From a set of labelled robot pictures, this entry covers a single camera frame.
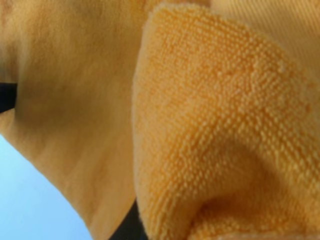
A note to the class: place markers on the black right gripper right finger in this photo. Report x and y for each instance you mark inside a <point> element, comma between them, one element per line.
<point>131,228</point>

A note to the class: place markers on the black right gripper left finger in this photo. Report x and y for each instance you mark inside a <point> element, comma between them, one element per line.
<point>8,96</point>

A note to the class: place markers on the orange microfiber towel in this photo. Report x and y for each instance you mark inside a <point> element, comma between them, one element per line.
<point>204,112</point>

